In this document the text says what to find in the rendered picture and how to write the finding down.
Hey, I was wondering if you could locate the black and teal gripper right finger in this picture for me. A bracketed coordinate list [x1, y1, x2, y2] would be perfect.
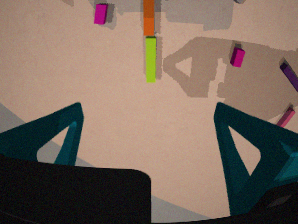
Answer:
[214, 102, 298, 216]

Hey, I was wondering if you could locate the lime green rod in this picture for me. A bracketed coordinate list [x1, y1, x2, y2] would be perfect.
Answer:
[146, 36, 156, 83]

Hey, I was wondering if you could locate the orange rod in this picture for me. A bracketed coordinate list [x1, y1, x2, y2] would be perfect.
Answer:
[143, 0, 154, 35]

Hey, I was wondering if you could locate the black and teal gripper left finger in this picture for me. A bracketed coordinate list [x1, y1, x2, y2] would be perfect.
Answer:
[0, 102, 84, 166]

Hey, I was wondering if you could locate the purple rod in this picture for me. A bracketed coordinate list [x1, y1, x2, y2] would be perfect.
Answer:
[279, 63, 298, 92]

